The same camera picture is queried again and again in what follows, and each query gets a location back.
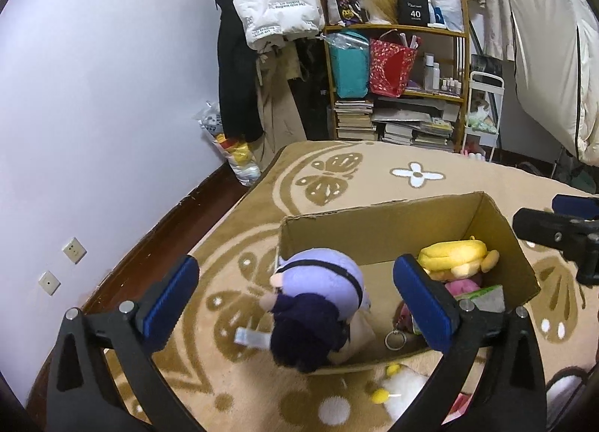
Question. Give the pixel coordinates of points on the beige trench coat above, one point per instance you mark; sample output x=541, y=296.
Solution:
x=281, y=114

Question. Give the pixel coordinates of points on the white trolley cart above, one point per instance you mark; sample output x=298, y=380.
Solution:
x=486, y=81

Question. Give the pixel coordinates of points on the red gift bag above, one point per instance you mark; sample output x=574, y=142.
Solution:
x=390, y=69

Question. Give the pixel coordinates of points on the pile of books and papers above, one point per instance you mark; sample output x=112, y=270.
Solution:
x=421, y=130

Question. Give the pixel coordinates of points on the green white cat plush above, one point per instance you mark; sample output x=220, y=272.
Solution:
x=482, y=118

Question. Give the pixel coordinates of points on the pink bear plush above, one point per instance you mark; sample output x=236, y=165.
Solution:
x=463, y=284

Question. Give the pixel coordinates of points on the clear plastic snack bag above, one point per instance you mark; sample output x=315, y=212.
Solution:
x=234, y=151

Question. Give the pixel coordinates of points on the stack of old books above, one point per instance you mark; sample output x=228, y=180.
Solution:
x=354, y=121

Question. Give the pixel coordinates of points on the black hanging garment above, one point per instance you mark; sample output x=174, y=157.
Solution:
x=313, y=99

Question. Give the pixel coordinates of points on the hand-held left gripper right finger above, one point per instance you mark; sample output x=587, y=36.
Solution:
x=423, y=308

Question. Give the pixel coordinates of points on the white fluffy plush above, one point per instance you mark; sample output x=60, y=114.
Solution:
x=402, y=390

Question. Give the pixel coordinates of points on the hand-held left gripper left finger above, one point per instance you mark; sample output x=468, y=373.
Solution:
x=171, y=308

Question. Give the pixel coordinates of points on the purple-haired plush doll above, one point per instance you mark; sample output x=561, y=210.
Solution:
x=309, y=273

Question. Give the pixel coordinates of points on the white wall socket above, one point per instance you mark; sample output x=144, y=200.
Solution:
x=74, y=250
x=49, y=282

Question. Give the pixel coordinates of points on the teal bag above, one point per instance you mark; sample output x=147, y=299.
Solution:
x=348, y=67

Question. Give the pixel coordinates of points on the yellow duck plush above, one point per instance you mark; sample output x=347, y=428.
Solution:
x=449, y=254

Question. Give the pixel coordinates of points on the white quilted cover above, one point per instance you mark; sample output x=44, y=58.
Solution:
x=547, y=62

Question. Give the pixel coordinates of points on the printed cardboard box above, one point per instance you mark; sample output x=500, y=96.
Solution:
x=397, y=226

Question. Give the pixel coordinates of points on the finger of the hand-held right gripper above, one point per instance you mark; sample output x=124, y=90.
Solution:
x=575, y=206
x=543, y=226

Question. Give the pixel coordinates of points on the white cosmetic bottle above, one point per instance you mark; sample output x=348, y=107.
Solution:
x=436, y=76
x=429, y=71

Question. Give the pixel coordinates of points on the white fuzzy cloth dark trim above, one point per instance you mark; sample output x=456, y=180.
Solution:
x=566, y=390

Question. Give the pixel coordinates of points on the wooden shelf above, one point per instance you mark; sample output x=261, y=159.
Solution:
x=397, y=30

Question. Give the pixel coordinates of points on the row of small bottles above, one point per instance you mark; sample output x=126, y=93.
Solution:
x=450, y=87

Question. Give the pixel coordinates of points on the black long coat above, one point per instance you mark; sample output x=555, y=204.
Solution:
x=236, y=81

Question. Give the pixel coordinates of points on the black box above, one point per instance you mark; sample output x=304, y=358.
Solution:
x=413, y=10

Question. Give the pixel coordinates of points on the pink wrapped bow plush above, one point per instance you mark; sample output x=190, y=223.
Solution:
x=461, y=406

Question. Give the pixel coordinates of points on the beige floral blanket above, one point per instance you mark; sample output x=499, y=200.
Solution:
x=374, y=179

